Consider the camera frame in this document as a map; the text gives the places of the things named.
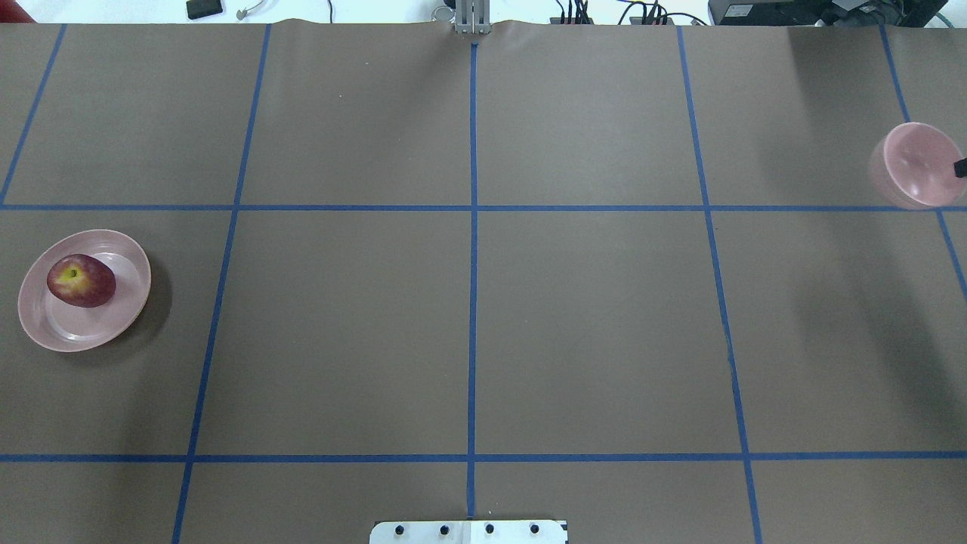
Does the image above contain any small black box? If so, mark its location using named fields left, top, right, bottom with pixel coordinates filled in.
left=184, top=0, right=224, bottom=20

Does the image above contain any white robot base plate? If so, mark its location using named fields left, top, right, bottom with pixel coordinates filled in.
left=369, top=519, right=570, bottom=543

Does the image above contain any brown paper table mat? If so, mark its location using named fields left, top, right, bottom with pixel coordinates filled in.
left=2, top=20, right=965, bottom=543

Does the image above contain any red apple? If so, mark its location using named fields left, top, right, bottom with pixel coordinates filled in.
left=46, top=254, right=117, bottom=308

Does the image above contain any pink plastic bowl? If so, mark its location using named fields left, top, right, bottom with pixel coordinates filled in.
left=868, top=122, right=965, bottom=210

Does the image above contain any aluminium camera post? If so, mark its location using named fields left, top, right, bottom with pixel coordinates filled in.
left=446, top=0, right=493, bottom=35

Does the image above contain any pink plastic plate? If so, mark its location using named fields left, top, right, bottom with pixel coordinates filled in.
left=17, top=230, right=152, bottom=354

